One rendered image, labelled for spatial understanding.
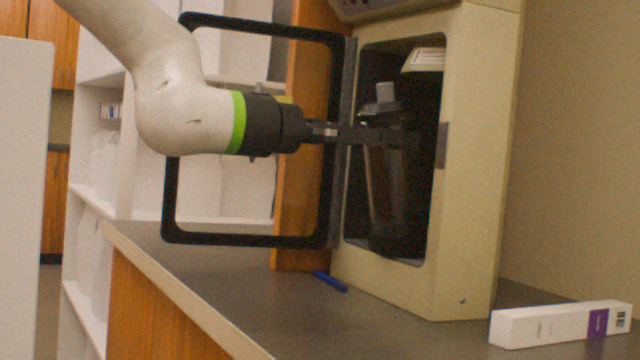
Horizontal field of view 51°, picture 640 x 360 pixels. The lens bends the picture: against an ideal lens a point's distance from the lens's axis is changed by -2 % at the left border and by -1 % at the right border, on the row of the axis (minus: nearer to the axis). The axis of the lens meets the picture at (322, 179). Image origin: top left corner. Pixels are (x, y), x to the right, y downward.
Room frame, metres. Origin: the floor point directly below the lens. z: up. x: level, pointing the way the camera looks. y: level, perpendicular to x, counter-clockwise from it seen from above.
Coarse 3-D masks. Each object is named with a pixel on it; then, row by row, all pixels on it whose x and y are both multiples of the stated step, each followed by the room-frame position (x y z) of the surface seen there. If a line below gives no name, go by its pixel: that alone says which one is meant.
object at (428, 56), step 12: (420, 48) 1.13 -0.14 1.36; (432, 48) 1.11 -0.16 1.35; (444, 48) 1.10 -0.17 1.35; (408, 60) 1.14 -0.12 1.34; (420, 60) 1.11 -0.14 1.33; (432, 60) 1.10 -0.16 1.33; (444, 60) 1.09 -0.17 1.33; (408, 72) 1.20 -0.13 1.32; (420, 72) 1.23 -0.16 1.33; (432, 72) 1.24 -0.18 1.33
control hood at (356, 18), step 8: (328, 0) 1.24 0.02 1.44; (408, 0) 1.06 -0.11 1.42; (416, 0) 1.04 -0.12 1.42; (424, 0) 1.03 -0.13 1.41; (432, 0) 1.02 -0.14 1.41; (440, 0) 1.01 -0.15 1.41; (448, 0) 1.00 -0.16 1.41; (456, 0) 1.00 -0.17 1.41; (336, 8) 1.24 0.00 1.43; (384, 8) 1.13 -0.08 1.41; (392, 8) 1.11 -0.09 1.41; (400, 8) 1.10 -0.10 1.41; (408, 8) 1.08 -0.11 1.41; (416, 8) 1.08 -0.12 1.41; (344, 16) 1.24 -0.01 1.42; (352, 16) 1.22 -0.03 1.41; (360, 16) 1.20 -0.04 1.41; (368, 16) 1.18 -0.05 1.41; (376, 16) 1.17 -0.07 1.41; (384, 16) 1.17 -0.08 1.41
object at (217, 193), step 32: (224, 32) 1.19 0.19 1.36; (224, 64) 1.19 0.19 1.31; (256, 64) 1.21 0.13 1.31; (288, 64) 1.22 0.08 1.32; (320, 64) 1.24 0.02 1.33; (288, 96) 1.23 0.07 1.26; (320, 96) 1.25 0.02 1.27; (192, 160) 1.17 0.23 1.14; (224, 160) 1.19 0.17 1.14; (256, 160) 1.21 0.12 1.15; (288, 160) 1.23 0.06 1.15; (320, 160) 1.25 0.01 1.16; (192, 192) 1.18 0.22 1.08; (224, 192) 1.19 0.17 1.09; (256, 192) 1.21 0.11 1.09; (288, 192) 1.23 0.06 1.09; (160, 224) 1.16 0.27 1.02; (192, 224) 1.18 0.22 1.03; (224, 224) 1.20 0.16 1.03; (256, 224) 1.21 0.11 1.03; (288, 224) 1.23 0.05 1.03
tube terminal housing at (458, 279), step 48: (480, 0) 1.01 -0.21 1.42; (384, 48) 1.26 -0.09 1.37; (480, 48) 1.01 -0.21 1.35; (480, 96) 1.02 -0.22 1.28; (480, 144) 1.02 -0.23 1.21; (432, 192) 1.02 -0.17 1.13; (480, 192) 1.02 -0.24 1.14; (432, 240) 1.01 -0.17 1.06; (480, 240) 1.03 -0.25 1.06; (384, 288) 1.11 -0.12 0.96; (432, 288) 1.00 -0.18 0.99; (480, 288) 1.03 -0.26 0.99
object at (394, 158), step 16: (384, 112) 1.05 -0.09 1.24; (400, 112) 1.05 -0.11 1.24; (384, 128) 1.06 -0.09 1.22; (400, 128) 1.06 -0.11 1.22; (416, 128) 1.08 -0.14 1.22; (368, 160) 1.08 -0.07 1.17; (384, 160) 1.06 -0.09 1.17; (400, 160) 1.06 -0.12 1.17; (416, 160) 1.08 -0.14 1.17; (368, 176) 1.09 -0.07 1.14; (384, 176) 1.07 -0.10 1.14; (400, 176) 1.06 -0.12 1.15; (416, 176) 1.08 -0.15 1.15; (368, 192) 1.10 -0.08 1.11; (384, 192) 1.07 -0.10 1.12; (400, 192) 1.06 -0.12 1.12; (416, 192) 1.08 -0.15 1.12; (384, 208) 1.07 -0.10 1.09; (400, 208) 1.07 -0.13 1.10; (416, 208) 1.08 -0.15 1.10; (384, 224) 1.08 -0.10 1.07; (400, 224) 1.07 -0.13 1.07; (416, 224) 1.08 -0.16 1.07
